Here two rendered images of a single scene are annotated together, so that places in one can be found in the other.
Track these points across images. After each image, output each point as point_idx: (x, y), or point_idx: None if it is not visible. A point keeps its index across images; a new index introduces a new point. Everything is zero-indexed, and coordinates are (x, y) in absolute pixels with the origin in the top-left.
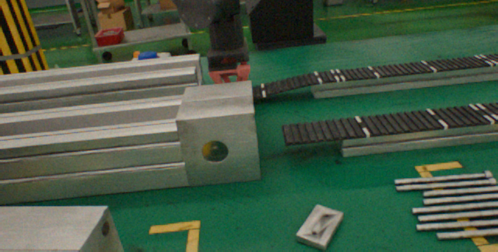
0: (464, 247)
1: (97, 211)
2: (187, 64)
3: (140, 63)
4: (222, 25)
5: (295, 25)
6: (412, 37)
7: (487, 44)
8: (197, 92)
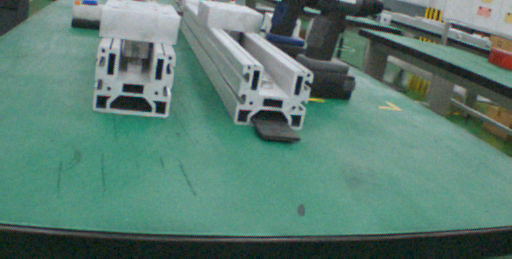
0: None
1: (267, 13)
2: None
3: None
4: None
5: None
6: None
7: None
8: (193, 0)
